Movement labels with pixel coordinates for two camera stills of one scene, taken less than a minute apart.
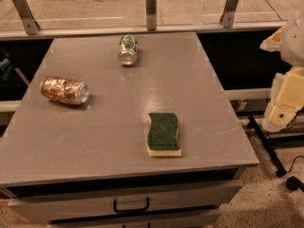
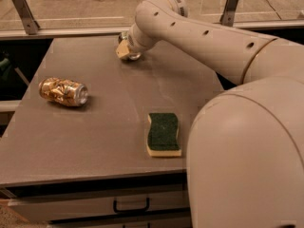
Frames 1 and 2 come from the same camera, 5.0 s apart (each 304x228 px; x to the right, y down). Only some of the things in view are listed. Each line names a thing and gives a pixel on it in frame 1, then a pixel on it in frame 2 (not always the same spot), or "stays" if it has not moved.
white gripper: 294,45 to 132,43
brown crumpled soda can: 65,90 stays
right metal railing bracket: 228,15 stays
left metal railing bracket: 29,23 stays
